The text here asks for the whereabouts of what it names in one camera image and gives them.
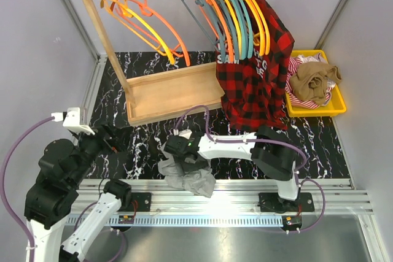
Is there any teal hanger with striped top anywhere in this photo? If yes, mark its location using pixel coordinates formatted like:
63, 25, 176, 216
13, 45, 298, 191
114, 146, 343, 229
174, 0, 225, 48

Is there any red black plaid shirt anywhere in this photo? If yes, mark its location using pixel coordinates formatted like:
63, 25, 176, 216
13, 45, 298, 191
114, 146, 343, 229
216, 0, 295, 133

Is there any grey tank top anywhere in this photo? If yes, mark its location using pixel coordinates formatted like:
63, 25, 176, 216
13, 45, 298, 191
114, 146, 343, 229
158, 144, 216, 198

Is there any orange hanger with tan top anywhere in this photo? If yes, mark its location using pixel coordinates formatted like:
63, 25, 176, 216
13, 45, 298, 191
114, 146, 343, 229
109, 0, 191, 67

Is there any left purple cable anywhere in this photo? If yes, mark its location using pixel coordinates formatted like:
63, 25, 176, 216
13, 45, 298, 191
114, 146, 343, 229
0, 117, 55, 262

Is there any orange hanger with pink top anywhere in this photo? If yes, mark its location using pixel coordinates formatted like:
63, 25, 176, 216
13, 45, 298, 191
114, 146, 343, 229
204, 0, 236, 63

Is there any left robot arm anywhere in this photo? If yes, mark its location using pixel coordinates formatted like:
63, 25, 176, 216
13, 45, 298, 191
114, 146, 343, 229
24, 123, 132, 261

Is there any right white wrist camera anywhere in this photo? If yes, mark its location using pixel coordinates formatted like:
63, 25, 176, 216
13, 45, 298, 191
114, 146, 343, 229
173, 129, 193, 140

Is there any wooden clothes rack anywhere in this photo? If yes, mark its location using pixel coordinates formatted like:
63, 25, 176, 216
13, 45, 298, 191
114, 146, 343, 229
82, 0, 223, 126

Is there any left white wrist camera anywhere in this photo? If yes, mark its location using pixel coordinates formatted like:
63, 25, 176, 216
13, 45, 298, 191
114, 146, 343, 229
51, 107, 95, 135

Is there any tan tank top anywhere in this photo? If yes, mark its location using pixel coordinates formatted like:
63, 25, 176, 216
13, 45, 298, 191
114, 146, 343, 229
289, 61, 342, 106

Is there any bunch of empty hangers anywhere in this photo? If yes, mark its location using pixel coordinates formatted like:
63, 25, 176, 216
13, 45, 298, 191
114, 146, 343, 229
223, 0, 271, 61

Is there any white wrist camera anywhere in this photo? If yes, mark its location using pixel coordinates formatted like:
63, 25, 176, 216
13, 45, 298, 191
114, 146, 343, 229
51, 107, 95, 135
173, 129, 193, 140

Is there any black marble mat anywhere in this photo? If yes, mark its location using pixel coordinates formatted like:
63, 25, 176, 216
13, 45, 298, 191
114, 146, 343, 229
87, 52, 350, 180

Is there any yellow hanger with grey top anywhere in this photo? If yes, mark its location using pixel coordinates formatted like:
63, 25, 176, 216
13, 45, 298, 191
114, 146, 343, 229
100, 0, 179, 66

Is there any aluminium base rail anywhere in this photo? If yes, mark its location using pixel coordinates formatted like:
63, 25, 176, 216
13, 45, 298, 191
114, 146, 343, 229
64, 179, 373, 228

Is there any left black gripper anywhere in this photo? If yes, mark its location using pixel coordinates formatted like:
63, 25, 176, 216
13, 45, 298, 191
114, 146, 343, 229
68, 120, 134, 187

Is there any purple cable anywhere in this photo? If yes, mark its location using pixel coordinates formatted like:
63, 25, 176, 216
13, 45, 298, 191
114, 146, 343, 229
174, 104, 308, 171
0, 117, 55, 262

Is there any red white striped tank top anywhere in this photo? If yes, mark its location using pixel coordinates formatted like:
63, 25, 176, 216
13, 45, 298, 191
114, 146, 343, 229
285, 52, 336, 109

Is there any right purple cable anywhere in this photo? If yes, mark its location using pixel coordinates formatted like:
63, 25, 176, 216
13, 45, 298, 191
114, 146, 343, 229
174, 104, 308, 171

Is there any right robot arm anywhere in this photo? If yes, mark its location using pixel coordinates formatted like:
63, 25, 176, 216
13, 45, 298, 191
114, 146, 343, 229
163, 126, 306, 213

